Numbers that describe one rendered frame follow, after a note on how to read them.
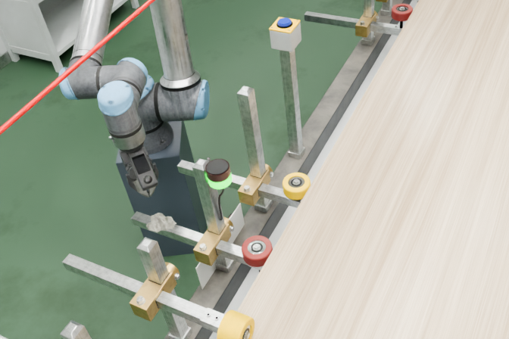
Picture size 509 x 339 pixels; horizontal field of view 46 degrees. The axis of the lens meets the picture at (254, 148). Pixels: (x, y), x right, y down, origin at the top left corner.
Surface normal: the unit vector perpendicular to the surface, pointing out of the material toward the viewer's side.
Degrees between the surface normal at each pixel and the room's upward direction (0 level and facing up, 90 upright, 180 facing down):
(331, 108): 0
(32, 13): 90
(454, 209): 0
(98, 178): 0
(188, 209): 90
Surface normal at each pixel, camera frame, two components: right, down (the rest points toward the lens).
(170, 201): 0.04, 0.67
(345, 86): -0.11, -0.73
